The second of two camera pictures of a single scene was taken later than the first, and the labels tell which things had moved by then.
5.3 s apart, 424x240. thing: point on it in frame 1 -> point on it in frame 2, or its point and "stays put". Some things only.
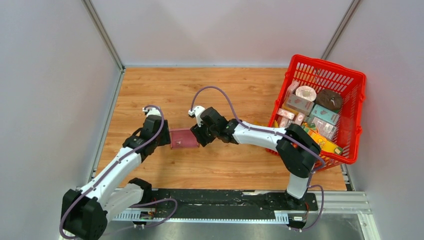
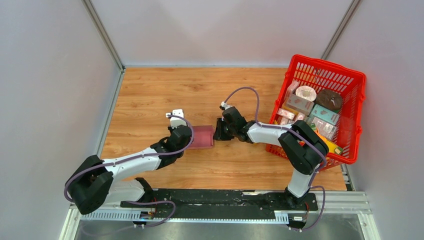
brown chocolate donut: [328, 99] stays put
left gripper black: [165, 139] -> [171, 129]
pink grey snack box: [300, 103] stays put
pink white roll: [306, 92] stays put
